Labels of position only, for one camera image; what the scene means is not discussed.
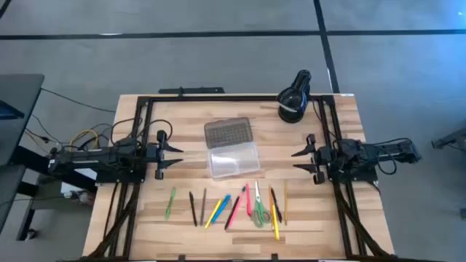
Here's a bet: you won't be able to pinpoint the grey chair base leg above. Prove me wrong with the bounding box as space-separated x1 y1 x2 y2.
431 126 466 150

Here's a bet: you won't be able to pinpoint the white paper sheet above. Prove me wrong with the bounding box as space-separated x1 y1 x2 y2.
60 169 99 194

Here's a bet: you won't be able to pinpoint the black floor cable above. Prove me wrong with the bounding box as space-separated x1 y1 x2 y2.
39 87 117 114

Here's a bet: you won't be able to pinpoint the yellow pen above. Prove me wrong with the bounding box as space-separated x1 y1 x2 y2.
204 198 224 230

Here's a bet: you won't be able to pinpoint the black desk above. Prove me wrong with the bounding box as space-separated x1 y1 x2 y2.
0 74 45 167
0 164 27 234

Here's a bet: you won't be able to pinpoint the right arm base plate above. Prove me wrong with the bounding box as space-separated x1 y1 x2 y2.
327 167 379 183

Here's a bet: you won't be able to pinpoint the black lamp cable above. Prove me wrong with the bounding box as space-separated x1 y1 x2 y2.
311 98 338 143

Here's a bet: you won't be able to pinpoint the black mounting bar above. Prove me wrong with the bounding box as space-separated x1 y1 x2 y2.
158 86 226 95

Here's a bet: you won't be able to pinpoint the pink highlighter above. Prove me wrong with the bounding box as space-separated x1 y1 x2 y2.
245 183 253 218

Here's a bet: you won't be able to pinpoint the pink pen blue cap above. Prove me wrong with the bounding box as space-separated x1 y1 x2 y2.
229 186 247 229

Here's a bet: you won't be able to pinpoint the black desk leg with caster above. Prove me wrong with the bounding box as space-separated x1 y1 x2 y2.
16 181 39 241

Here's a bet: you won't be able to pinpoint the green mechanical pencil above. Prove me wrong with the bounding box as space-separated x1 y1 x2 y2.
164 186 177 221

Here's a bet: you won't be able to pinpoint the yellow cable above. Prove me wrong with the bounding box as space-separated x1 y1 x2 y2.
68 129 100 152

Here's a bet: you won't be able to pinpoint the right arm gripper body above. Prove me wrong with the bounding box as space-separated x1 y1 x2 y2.
306 132 333 186

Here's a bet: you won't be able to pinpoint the brown pen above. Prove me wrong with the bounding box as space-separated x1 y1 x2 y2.
199 187 208 226

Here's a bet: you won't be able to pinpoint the green handled scissors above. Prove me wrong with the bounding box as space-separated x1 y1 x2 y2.
250 180 272 229

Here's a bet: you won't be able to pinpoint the yellow highlighter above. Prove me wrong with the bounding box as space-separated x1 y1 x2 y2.
271 204 280 242

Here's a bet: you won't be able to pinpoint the black monitor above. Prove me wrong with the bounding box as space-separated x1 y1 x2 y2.
0 99 25 121

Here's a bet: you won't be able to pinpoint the black metal table frame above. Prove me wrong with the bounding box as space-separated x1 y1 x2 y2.
82 93 394 262

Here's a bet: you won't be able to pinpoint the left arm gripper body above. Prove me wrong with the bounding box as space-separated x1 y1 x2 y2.
146 130 169 181

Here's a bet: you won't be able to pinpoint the clear pencil box grey lid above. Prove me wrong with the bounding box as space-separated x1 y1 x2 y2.
203 116 261 180

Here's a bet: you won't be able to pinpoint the black desk lamp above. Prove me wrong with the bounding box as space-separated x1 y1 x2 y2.
276 68 313 124

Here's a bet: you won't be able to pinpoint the black desk foot beam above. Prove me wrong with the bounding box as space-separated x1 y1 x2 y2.
10 145 98 193

